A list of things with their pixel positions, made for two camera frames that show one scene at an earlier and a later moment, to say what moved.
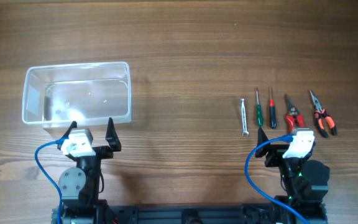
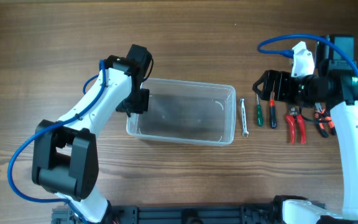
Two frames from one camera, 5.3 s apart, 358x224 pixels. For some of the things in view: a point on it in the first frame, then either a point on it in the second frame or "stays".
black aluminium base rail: (190, 213) stays
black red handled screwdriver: (273, 115) stays
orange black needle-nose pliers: (320, 112) stays
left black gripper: (101, 150) -> (140, 100)
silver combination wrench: (244, 123) stays
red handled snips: (294, 119) stays
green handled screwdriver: (260, 111) stays
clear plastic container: (89, 94) -> (186, 112)
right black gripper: (274, 155) -> (278, 86)
